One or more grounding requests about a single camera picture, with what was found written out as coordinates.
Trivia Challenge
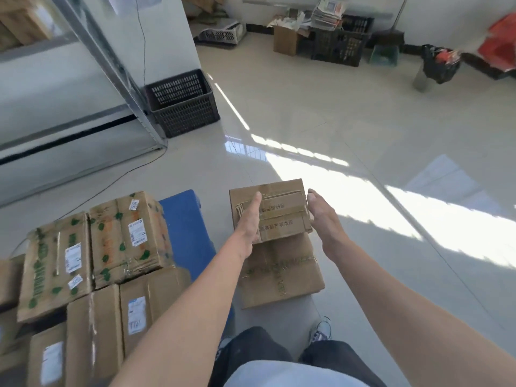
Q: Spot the black and green dustpan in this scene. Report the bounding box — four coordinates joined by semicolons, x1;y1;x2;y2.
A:
364;30;406;68

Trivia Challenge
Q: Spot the brown cardboard box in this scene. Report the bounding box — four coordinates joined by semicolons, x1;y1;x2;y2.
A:
270;18;312;57

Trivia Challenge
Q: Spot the black wall cable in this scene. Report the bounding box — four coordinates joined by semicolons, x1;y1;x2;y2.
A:
134;0;147;88

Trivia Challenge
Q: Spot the black trash bin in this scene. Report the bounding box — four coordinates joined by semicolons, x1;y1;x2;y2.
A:
413;44;462;93

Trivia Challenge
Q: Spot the grey broom handle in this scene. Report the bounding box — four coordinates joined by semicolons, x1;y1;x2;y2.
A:
391;0;411;33

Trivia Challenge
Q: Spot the person's right shoe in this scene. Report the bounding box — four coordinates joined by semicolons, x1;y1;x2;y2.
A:
309;317;334;345

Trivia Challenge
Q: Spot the person's left hand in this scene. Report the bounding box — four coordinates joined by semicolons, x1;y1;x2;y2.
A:
233;192;263;259

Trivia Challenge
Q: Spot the blue plastic pallet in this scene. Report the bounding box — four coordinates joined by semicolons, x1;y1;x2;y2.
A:
158;190;237;339

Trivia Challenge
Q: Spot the white plastic basket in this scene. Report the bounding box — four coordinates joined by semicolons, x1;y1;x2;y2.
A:
196;20;247;48

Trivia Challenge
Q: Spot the stack of newspapers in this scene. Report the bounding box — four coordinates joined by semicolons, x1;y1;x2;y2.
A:
310;0;348;32

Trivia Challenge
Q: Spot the person's leg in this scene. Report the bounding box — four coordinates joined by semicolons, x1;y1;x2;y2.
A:
300;340;388;387
207;326;295;387

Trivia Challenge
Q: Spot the person's left forearm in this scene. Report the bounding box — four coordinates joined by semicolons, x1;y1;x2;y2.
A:
109;237;254;387

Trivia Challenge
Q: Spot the orange leaf box 8935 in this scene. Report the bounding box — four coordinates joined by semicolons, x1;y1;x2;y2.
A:
88;192;176;290

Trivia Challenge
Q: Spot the black plastic crate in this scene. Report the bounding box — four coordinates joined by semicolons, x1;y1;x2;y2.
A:
310;15;375;68
144;69;221;139

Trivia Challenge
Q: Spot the person's right hand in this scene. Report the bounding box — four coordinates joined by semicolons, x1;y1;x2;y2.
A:
307;188;352;261

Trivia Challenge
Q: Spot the red carton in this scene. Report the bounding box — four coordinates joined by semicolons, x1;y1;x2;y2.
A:
477;11;516;74

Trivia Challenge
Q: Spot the silver metal shelf rack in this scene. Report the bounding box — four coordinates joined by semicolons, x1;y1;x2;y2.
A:
0;0;168;208

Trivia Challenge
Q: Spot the tall plain brown box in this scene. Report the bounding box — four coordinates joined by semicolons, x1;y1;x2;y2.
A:
66;284;124;387

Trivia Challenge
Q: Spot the person's white shirt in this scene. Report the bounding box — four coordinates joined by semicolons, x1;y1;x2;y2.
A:
224;360;370;387

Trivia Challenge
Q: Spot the low brown box 7786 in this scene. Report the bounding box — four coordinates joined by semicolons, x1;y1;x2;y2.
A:
119;266;192;359

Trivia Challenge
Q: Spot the person's right leg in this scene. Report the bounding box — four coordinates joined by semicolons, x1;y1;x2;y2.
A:
300;340;388;387

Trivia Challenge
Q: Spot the green leaf box 0245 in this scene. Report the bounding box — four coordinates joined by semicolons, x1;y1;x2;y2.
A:
17;212;94;324

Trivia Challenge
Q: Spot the person's left leg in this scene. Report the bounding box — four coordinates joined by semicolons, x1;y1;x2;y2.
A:
207;326;295;387

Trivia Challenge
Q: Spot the small brown box 7786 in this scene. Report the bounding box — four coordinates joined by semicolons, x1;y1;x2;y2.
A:
27;322;67;387

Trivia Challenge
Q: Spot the person's right forearm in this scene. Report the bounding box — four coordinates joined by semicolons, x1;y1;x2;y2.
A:
330;236;516;387

